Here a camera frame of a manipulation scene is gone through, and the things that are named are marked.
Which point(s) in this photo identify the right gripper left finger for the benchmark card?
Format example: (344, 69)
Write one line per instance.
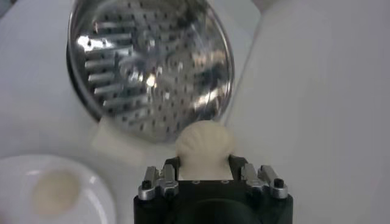
(166, 179)

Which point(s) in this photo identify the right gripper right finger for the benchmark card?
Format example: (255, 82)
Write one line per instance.
(259, 179)

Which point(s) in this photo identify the white steamed baozi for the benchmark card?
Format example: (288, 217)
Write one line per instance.
(56, 191)
(204, 146)

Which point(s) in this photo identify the perforated steel steamer basket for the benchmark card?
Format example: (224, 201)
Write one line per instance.
(152, 70)

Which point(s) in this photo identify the white electric cooker base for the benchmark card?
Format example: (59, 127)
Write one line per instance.
(117, 143)

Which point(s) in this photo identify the white round plate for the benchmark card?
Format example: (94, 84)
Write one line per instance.
(97, 194)

